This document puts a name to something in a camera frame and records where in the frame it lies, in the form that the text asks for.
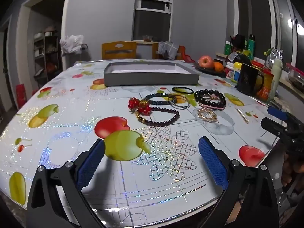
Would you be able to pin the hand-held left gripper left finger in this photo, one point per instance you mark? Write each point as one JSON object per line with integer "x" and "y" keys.
{"x": 91, "y": 163}

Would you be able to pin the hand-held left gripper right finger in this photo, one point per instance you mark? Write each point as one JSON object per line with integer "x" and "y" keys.
{"x": 212, "y": 163}

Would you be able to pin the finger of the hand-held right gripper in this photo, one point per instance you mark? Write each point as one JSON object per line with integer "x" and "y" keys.
{"x": 273, "y": 125}
{"x": 276, "y": 113}

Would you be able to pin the thin silver bangle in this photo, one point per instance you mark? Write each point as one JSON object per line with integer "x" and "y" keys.
{"x": 186, "y": 104}

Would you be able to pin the red bead ornament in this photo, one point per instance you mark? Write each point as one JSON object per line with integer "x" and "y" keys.
{"x": 140, "y": 105}

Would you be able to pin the grey shallow cardboard box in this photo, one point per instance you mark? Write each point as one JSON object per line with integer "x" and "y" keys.
{"x": 152, "y": 73}

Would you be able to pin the person's right hand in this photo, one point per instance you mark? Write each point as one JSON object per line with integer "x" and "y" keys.
{"x": 293, "y": 168}

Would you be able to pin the gold hair stick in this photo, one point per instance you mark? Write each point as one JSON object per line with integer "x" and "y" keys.
{"x": 242, "y": 115}

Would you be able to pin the white bottle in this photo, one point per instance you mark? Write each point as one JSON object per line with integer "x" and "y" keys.
{"x": 276, "y": 76}

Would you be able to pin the glass bowl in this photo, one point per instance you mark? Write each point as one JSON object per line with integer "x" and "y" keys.
{"x": 296, "y": 77}

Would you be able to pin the black mug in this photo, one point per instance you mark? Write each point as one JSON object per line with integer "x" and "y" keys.
{"x": 248, "y": 80}

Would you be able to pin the fruit print tablecloth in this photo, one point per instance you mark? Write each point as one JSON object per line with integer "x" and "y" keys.
{"x": 71, "y": 114}

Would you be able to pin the yellow cap container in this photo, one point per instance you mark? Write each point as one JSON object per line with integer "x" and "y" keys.
{"x": 237, "y": 71}

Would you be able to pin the silver foil bag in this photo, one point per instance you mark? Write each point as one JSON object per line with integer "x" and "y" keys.
{"x": 273, "y": 54}

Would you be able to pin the white jar red label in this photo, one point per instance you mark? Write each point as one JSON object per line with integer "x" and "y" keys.
{"x": 229, "y": 70}

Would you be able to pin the green bottle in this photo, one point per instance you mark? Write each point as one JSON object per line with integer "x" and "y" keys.
{"x": 250, "y": 45}

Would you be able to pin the orange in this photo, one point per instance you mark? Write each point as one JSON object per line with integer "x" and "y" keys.
{"x": 218, "y": 67}

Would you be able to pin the dark fruit plate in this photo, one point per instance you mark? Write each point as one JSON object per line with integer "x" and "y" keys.
{"x": 201, "y": 69}

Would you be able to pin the red apple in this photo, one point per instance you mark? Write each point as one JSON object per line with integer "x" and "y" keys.
{"x": 205, "y": 61}

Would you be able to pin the red box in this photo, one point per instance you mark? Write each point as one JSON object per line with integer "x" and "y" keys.
{"x": 21, "y": 93}

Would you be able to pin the red bag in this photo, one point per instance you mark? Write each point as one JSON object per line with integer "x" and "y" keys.
{"x": 187, "y": 56}

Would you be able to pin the metal storage shelf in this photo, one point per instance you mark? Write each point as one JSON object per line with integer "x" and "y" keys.
{"x": 46, "y": 57}

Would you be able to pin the wooden chair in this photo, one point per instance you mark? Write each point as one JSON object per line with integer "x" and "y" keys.
{"x": 155, "y": 50}
{"x": 118, "y": 50}

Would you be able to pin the white plastic bag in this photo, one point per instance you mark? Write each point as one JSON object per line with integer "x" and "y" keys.
{"x": 71, "y": 43}

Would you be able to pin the grey cloth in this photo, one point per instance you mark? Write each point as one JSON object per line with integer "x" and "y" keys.
{"x": 168, "y": 48}

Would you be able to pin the window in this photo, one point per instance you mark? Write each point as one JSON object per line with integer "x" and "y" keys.
{"x": 153, "y": 10}

